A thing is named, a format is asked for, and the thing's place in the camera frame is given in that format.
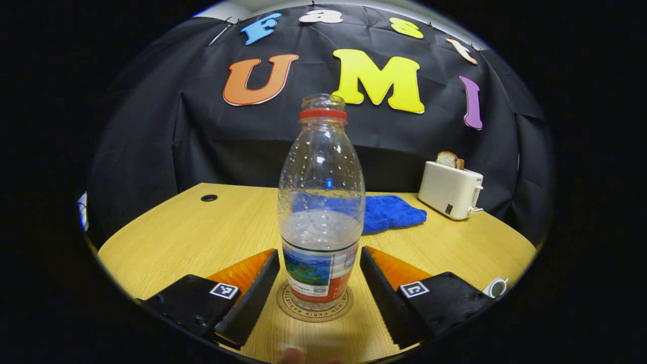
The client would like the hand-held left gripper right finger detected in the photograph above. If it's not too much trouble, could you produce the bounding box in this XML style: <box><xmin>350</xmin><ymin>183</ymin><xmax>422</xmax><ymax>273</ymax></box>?
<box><xmin>359</xmin><ymin>246</ymin><xmax>494</xmax><ymax>350</ymax></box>

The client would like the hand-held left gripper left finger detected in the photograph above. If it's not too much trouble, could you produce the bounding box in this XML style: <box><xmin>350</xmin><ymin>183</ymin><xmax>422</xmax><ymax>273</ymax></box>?
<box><xmin>143</xmin><ymin>248</ymin><xmax>281</xmax><ymax>351</ymax></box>

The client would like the round cork coaster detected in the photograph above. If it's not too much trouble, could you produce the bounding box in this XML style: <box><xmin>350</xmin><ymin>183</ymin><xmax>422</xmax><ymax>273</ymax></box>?
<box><xmin>276</xmin><ymin>281</ymin><xmax>354</xmax><ymax>323</ymax></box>

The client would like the white ceramic teacup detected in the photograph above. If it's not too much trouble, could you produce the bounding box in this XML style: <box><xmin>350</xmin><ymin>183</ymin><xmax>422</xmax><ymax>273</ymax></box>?
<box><xmin>482</xmin><ymin>277</ymin><xmax>510</xmax><ymax>299</ymax></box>

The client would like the clear plastic water bottle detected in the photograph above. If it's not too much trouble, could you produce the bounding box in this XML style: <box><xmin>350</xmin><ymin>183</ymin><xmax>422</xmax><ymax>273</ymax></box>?
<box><xmin>278</xmin><ymin>94</ymin><xmax>366</xmax><ymax>312</ymax></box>

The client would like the blue towel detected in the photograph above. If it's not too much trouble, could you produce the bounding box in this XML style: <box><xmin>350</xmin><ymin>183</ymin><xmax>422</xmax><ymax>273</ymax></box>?
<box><xmin>292</xmin><ymin>191</ymin><xmax>428</xmax><ymax>236</ymax></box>

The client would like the white toaster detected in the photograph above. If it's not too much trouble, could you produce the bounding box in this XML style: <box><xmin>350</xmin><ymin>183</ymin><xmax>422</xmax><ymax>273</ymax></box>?
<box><xmin>418</xmin><ymin>161</ymin><xmax>485</xmax><ymax>221</ymax></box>

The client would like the bread slice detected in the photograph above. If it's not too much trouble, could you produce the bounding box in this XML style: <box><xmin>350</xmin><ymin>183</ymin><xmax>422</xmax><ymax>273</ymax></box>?
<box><xmin>435</xmin><ymin>151</ymin><xmax>465</xmax><ymax>171</ymax></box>

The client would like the black backdrop cloth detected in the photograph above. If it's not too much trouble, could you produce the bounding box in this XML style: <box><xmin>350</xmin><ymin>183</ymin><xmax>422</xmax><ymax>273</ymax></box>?
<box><xmin>85</xmin><ymin>4</ymin><xmax>552</xmax><ymax>244</ymax></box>

